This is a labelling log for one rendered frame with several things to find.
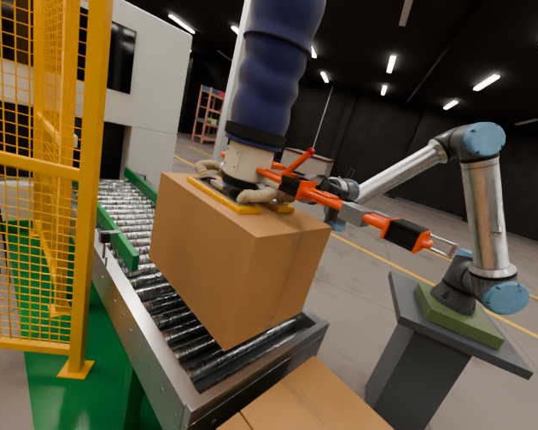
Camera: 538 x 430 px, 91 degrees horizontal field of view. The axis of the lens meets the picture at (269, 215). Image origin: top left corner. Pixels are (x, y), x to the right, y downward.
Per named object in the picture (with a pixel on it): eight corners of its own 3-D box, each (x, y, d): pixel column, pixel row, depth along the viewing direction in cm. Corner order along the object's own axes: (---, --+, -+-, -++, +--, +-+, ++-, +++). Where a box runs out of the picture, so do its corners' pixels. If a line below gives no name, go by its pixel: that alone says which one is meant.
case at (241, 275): (148, 257, 119) (160, 171, 107) (220, 246, 148) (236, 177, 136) (224, 352, 82) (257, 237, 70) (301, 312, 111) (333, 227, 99)
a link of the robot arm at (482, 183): (502, 292, 115) (483, 119, 101) (535, 316, 98) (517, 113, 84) (464, 298, 118) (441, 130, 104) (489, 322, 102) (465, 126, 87)
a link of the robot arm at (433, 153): (456, 121, 113) (318, 202, 130) (474, 118, 101) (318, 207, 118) (469, 145, 114) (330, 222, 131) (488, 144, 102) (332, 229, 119)
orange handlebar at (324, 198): (202, 150, 115) (204, 142, 114) (253, 159, 137) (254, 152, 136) (425, 254, 58) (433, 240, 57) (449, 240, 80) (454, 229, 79)
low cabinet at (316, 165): (329, 177, 1261) (335, 160, 1235) (321, 182, 1046) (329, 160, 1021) (292, 166, 1309) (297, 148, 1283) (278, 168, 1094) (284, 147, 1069)
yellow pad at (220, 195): (185, 180, 104) (187, 168, 102) (207, 182, 111) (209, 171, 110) (238, 214, 83) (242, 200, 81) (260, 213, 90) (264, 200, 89)
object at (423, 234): (378, 237, 64) (387, 218, 62) (389, 234, 69) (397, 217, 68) (414, 254, 58) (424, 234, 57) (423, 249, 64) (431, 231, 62)
